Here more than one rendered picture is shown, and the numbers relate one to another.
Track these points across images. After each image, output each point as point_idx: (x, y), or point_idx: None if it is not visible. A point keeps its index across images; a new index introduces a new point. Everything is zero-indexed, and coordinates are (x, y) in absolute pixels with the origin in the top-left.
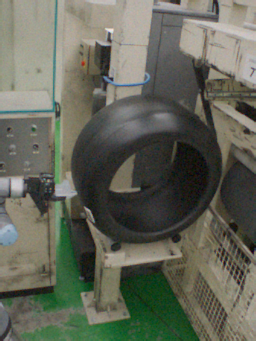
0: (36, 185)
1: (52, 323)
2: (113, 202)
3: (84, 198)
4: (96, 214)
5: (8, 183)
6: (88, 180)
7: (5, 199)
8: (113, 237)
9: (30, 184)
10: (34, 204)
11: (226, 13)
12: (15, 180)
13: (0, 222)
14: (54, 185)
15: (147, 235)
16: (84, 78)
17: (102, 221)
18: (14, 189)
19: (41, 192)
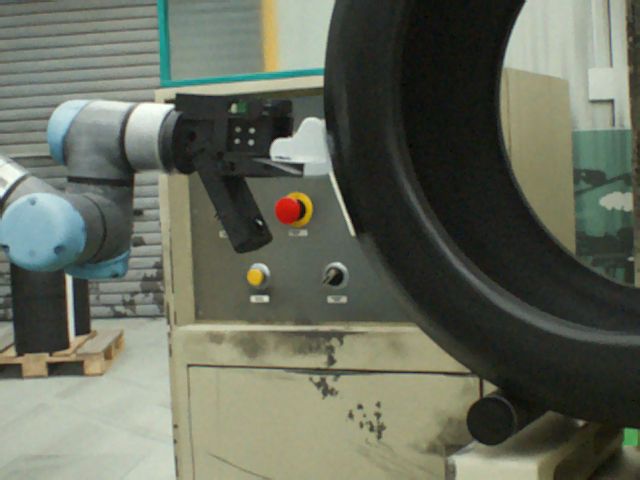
0: (212, 118)
1: None
2: (608, 320)
3: (329, 132)
4: (358, 193)
5: (127, 108)
6: (331, 48)
7: (331, 404)
8: (459, 350)
9: (194, 114)
10: (431, 439)
11: None
12: (157, 104)
13: (29, 184)
14: (258, 109)
15: (601, 340)
16: None
17: (385, 230)
18: (138, 122)
19: (217, 137)
